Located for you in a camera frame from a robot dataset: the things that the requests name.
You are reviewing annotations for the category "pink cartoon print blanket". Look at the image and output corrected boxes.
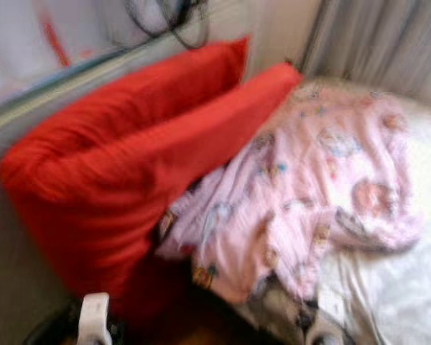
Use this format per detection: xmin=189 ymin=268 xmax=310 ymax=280
xmin=157 ymin=80 xmax=425 ymax=306

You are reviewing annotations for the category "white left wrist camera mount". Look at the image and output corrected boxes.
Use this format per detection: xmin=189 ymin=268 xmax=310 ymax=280
xmin=79 ymin=291 xmax=112 ymax=345

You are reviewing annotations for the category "red folded futon mattress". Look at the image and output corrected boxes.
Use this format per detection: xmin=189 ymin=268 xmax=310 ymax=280
xmin=0 ymin=34 xmax=305 ymax=324

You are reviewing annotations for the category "bed with beige floral sheet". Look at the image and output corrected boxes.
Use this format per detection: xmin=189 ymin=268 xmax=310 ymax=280
xmin=244 ymin=72 xmax=431 ymax=345

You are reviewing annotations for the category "grey pleated curtain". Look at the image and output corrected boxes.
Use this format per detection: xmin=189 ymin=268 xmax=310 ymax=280
xmin=298 ymin=0 xmax=431 ymax=101

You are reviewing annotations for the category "black looped cable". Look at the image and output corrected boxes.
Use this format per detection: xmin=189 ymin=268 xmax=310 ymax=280
xmin=126 ymin=0 xmax=209 ymax=50

